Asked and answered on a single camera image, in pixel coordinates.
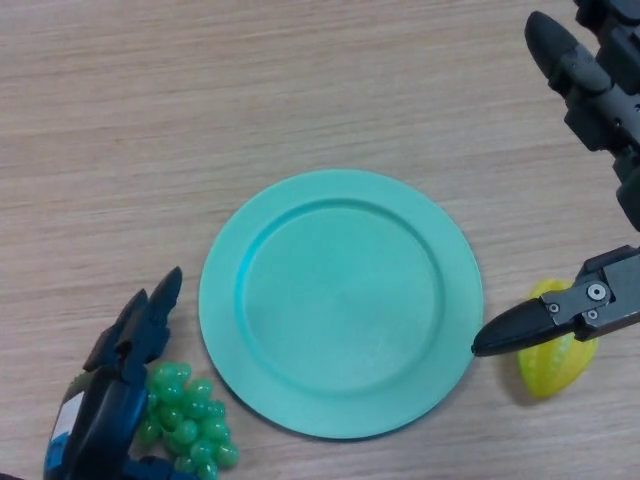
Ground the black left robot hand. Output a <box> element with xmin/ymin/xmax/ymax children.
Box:
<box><xmin>42</xmin><ymin>266</ymin><xmax>201</xmax><ymax>480</ymax></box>

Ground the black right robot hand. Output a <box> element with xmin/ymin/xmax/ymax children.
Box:
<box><xmin>471</xmin><ymin>0</ymin><xmax>640</xmax><ymax>358</ymax></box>

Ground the green grapes bunch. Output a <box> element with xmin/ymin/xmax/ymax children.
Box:
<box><xmin>134</xmin><ymin>361</ymin><xmax>240</xmax><ymax>480</ymax></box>

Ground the round green plate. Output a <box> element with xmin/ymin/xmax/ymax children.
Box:
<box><xmin>198</xmin><ymin>168</ymin><xmax>485</xmax><ymax>442</ymax></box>

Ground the yellow starfruit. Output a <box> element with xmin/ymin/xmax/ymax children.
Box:
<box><xmin>517</xmin><ymin>278</ymin><xmax>599</xmax><ymax>400</ymax></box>

